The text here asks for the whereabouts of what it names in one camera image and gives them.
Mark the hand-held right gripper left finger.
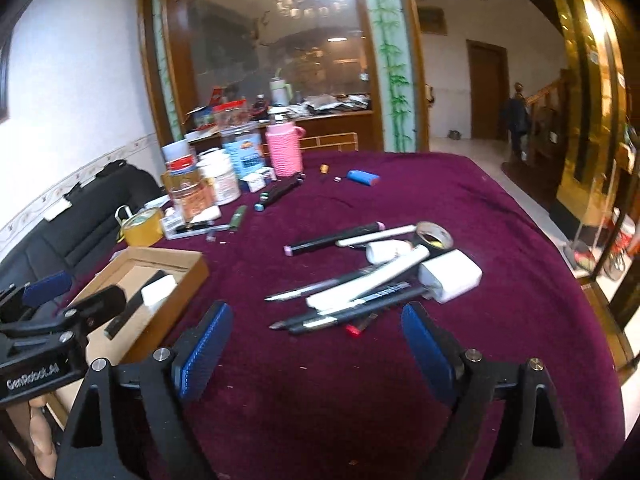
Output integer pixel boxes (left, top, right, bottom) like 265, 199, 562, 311
54, 301, 235, 480

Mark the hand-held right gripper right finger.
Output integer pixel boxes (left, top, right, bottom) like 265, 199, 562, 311
400, 301, 583, 480

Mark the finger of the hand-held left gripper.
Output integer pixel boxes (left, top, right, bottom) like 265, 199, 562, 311
0, 285, 127, 354
0, 271, 73, 321

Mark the cardboard box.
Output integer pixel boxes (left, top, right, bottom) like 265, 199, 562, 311
64, 246, 210, 366

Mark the white power adapter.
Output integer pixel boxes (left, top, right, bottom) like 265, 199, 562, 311
417, 250, 483, 304

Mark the black clear gel pen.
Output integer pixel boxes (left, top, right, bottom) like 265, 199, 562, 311
287, 285, 426, 336

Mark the white tube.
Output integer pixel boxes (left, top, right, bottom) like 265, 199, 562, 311
305, 245, 432, 312

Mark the black pen with clip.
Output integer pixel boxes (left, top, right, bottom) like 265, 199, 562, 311
269, 290, 426, 332

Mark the white glue bottle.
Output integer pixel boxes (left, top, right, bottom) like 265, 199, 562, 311
365, 239, 413, 264

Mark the black tape roll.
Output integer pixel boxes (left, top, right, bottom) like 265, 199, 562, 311
415, 221, 455, 252

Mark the white pen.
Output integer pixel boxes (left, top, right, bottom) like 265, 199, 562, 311
335, 224, 418, 248

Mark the black marker with pink caps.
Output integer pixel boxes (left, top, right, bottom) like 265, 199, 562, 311
283, 220, 386, 257

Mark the person's left hand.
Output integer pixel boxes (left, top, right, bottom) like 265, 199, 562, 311
27, 400, 63, 478

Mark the black rectangular stick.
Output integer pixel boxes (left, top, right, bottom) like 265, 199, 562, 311
104, 269, 168, 339

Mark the white eraser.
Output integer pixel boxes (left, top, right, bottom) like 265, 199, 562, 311
141, 274, 178, 307

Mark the red tipped black stick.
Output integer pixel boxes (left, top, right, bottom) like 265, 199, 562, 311
345, 310, 387, 337

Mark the black leather sofa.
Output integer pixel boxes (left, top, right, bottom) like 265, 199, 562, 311
0, 160, 166, 306

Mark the yellow tape roll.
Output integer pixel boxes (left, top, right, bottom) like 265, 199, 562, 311
120, 208, 166, 248

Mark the binder clip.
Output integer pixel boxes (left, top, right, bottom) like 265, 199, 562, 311
114, 205, 133, 241

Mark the purple tablecloth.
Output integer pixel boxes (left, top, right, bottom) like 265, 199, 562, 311
55, 150, 626, 480

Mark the black and gold pen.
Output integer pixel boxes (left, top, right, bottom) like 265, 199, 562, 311
175, 220, 231, 236

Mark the white flat box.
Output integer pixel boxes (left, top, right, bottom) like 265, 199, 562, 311
162, 204, 222, 240

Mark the clear plastic jar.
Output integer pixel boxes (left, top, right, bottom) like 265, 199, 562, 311
167, 167, 221, 223

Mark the white can with red label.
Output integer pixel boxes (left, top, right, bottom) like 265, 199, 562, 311
161, 140, 198, 176

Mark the black marker with blue cap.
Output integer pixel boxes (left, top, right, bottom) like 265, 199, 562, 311
254, 175, 307, 212

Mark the white pill bottle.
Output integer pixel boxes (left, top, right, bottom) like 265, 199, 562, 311
197, 149, 242, 206

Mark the small white and blue box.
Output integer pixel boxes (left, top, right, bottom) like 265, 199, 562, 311
240, 167, 276, 193

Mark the black marker with green cap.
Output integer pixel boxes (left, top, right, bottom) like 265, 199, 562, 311
260, 172, 306, 201

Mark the blue carton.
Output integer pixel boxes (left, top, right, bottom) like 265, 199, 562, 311
222, 135, 266, 181

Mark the pink woven jug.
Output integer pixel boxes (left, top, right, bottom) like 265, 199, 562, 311
265, 115, 307, 178

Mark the jar with red lid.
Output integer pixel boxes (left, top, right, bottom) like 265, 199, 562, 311
215, 101, 248, 128

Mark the wooden stair railing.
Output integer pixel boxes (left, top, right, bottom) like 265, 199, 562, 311
525, 70, 571, 166

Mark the pile of newspapers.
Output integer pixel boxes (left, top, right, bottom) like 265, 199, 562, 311
295, 92, 373, 116

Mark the wooden door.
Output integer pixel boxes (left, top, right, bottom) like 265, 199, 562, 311
466, 40, 510, 140

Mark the white thermos cup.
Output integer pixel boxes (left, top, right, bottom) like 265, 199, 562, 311
270, 77, 293, 107

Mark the bamboo painted pillar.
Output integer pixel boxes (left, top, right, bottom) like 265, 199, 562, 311
367, 0, 416, 153

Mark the golden wooden cabinet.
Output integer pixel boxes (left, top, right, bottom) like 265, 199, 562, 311
550, 0, 640, 281

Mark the wooden framed glass partition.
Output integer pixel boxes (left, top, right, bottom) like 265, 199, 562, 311
137, 0, 376, 151

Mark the dark framed wall picture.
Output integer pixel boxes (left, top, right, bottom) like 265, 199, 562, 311
0, 7, 13, 123

